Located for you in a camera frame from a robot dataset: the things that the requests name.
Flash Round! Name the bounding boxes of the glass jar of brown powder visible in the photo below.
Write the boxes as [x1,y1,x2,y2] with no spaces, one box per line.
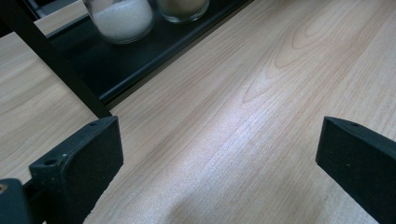
[155,0,210,24]

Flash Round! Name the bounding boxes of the glass jar of white powder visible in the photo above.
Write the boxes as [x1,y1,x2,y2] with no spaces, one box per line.
[81,0,155,46]

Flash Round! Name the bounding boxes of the black metal two-tier rack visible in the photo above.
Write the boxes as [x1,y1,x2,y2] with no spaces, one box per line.
[0,0,254,119]

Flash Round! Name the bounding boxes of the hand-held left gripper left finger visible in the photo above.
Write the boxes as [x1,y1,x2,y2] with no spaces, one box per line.
[28,115,124,224]

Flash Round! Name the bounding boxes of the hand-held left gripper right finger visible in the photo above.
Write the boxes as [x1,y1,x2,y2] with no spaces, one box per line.
[315,116,396,224]

